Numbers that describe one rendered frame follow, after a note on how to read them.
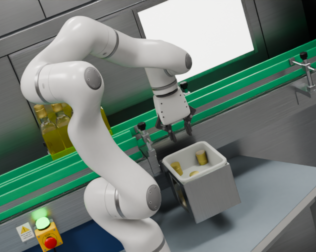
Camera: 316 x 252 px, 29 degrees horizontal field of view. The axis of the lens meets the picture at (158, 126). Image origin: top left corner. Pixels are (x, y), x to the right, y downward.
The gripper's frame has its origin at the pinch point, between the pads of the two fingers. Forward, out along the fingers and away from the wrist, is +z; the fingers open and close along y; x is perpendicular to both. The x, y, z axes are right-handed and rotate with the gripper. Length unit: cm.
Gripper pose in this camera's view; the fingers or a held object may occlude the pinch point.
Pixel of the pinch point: (180, 133)
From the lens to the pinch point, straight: 201.8
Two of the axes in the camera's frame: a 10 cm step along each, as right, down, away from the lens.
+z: 3.1, 8.7, 3.8
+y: -8.9, 4.0, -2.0
